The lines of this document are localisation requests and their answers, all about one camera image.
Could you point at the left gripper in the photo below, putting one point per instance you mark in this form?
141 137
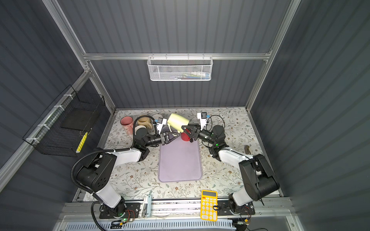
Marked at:
166 133

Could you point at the white mug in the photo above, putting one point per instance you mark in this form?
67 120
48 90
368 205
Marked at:
137 128

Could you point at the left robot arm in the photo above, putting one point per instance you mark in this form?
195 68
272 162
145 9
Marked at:
92 172

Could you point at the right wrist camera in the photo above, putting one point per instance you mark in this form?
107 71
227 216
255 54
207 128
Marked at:
203 117

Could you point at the beige speckled mug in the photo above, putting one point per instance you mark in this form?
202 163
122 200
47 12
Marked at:
145 121

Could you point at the pink ghost mug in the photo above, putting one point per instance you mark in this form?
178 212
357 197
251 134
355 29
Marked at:
128 124

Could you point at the blue mug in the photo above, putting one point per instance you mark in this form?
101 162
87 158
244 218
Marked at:
158 117

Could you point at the yellow calculator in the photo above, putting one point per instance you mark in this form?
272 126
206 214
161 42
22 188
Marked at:
209 200

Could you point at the lavender tray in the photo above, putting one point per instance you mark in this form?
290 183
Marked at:
180 161

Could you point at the items in white basket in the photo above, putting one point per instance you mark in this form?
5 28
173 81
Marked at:
193 76

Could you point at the white wire basket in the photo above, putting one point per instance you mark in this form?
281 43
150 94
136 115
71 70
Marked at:
162 69

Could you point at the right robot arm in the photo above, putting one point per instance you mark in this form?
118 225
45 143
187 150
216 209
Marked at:
258 177

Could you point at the black pad in basket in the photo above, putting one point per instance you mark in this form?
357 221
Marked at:
79 120

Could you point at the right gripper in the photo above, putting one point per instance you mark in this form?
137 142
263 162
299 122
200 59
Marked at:
195 132

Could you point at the black wire basket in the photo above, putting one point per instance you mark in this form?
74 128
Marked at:
64 130

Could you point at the green mug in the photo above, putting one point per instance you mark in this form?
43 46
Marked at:
176 122

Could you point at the red mug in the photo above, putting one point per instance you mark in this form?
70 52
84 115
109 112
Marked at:
185 137

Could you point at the lavender mug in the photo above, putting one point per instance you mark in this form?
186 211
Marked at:
166 131

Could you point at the yellow marker in basket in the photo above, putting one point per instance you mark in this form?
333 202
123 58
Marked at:
82 142

